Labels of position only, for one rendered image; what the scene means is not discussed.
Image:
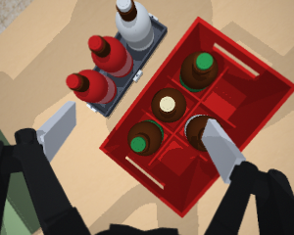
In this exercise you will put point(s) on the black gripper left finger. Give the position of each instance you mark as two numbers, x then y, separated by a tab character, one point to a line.
32	156

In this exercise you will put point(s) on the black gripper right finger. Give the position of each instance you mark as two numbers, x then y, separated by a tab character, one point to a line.
272	190

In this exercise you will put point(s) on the brown bottle with white cap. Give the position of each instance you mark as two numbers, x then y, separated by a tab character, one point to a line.
194	129

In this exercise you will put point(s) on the white bottle with brown band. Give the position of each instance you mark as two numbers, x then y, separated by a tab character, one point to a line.
133	23

